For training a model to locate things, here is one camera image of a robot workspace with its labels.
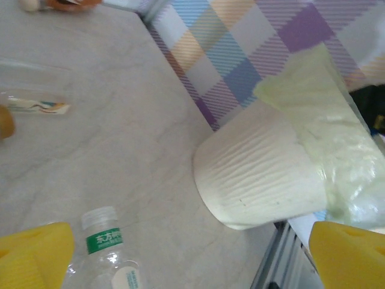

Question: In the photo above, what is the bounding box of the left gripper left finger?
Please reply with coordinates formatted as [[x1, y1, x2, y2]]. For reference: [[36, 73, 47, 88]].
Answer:
[[0, 222, 75, 289]]

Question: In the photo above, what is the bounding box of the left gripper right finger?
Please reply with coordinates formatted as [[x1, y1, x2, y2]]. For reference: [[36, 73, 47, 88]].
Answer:
[[309, 221, 385, 289]]

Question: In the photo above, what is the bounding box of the green label water bottle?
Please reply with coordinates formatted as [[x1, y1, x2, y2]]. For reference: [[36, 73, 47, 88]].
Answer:
[[66, 206, 149, 289]]

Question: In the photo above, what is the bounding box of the clear bottle brown cap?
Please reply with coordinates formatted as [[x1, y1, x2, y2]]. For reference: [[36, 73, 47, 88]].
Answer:
[[0, 59, 75, 141]]

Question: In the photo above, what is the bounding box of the brown label bottle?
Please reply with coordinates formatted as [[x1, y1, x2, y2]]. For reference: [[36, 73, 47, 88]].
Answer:
[[19, 0, 103, 13]]

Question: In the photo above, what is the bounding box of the white plastic bin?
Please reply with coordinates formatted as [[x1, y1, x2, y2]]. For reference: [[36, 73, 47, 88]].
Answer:
[[192, 102, 329, 232]]

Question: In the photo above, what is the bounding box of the pale yellow plastic bucket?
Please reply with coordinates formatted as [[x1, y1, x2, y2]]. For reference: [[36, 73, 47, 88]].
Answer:
[[254, 45, 385, 233]]

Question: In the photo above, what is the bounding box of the aluminium right side rail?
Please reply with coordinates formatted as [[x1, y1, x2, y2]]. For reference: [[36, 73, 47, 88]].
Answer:
[[248, 219, 320, 289]]

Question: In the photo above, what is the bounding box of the aluminium right frame post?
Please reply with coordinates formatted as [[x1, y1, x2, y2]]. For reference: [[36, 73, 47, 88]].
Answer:
[[102, 0, 170, 22]]

